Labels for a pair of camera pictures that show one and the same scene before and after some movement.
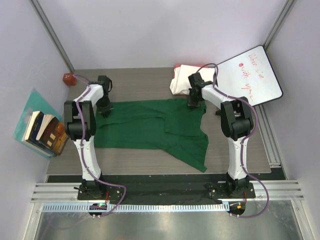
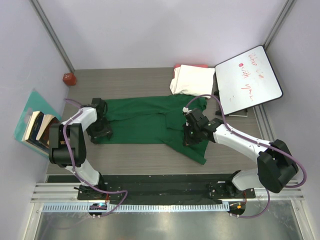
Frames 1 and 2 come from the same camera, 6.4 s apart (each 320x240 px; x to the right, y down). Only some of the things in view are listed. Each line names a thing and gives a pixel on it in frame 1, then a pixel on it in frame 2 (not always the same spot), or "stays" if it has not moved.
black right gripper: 193,104 -> 188,141
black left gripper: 106,110 -> 106,131
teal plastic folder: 36,102 stays
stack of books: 45,133 stays
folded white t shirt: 180,84 stays
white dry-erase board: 249,75 stays
